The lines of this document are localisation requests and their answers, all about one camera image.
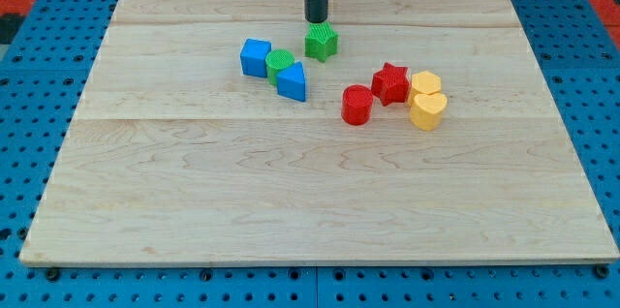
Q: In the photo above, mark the red cylinder block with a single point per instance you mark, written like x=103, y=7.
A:
x=357, y=101

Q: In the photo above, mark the blue triangle block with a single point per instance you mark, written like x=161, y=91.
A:
x=291, y=82

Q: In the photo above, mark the green cylinder block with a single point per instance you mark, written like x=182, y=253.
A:
x=276, y=61

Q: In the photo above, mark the red star block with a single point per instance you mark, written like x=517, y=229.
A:
x=391, y=84

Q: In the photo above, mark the blue cube block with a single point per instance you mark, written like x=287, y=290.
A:
x=252, y=57

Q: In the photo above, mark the light wooden board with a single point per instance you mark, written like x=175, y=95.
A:
x=175, y=158

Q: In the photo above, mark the yellow heart block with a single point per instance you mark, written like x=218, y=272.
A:
x=427, y=110

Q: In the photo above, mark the yellow hexagon block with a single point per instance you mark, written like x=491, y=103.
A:
x=423, y=82

